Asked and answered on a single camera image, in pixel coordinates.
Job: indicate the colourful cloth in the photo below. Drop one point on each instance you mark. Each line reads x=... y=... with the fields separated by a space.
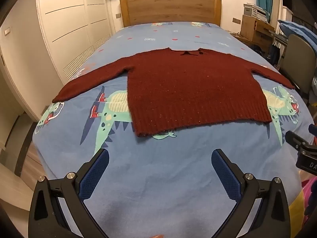
x=307 y=198

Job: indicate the dark red knitted sweater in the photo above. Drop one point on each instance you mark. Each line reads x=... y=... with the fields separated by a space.
x=193 y=91

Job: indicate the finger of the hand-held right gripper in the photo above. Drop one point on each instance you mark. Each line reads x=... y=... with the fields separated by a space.
x=313 y=133
x=294 y=140

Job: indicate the white wall switch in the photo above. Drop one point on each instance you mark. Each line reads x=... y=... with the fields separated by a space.
x=7 y=31

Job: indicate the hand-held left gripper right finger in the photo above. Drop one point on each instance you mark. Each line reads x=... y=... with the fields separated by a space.
x=225 y=172

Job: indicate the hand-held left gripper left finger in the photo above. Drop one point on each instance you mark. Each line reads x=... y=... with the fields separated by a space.
x=95 y=172

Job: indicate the white wardrobe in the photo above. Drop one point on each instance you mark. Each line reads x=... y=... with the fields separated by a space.
x=66 y=17

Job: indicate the blue dinosaur printed blanket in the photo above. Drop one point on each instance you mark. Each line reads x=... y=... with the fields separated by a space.
x=158 y=178

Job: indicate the wooden bed headboard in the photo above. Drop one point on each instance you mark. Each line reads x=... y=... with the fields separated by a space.
x=171 y=10

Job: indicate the grey chair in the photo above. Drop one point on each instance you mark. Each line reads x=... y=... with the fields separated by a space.
x=299 y=57

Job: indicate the white printer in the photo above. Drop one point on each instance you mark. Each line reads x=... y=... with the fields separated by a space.
x=250 y=10

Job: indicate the wooden bedside cabinet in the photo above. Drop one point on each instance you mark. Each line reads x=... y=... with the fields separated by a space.
x=255 y=31

